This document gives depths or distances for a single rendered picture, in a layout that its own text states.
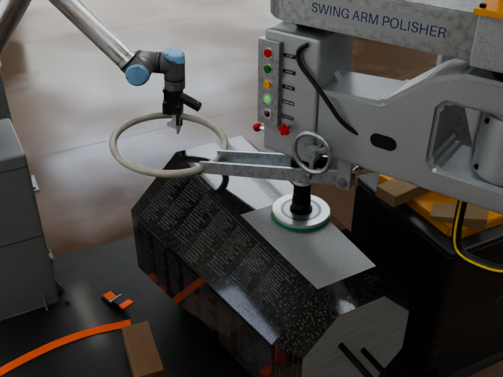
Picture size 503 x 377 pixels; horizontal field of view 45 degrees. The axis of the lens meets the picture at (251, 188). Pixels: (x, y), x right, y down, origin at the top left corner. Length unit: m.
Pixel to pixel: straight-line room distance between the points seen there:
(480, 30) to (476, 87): 0.16
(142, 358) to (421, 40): 1.72
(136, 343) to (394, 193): 1.26
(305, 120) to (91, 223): 2.05
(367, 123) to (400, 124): 0.11
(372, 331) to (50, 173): 2.73
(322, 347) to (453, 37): 1.02
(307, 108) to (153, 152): 2.56
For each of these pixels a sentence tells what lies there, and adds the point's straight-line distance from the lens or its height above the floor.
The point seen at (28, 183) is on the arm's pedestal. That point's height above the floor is 0.71.
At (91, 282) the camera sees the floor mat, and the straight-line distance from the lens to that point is 3.26.
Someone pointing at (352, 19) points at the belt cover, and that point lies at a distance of 1.74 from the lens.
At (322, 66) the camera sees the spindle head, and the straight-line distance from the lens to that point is 1.85.
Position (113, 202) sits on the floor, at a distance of 3.86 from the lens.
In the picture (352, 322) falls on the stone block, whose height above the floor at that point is 0.69.
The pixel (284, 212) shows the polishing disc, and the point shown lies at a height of 0.83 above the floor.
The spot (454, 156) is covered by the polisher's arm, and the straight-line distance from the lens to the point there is 1.88.
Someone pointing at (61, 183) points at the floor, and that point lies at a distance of 4.14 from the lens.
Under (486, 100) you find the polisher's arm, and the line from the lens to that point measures 1.67.
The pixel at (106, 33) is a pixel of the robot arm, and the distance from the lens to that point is 2.49.
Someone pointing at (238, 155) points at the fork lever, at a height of 0.92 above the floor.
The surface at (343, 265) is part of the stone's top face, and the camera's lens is 2.06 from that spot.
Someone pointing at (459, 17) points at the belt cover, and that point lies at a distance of 1.62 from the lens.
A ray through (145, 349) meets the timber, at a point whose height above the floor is 0.13.
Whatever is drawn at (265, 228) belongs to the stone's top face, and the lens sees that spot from 2.19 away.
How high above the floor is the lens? 2.11
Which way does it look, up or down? 33 degrees down
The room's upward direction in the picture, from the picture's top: straight up
